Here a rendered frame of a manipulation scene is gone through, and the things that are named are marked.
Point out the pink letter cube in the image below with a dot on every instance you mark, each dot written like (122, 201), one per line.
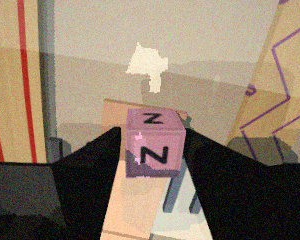
(154, 143)

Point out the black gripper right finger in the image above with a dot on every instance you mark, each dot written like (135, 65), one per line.
(242, 199)

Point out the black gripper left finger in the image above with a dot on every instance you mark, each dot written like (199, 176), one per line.
(73, 193)

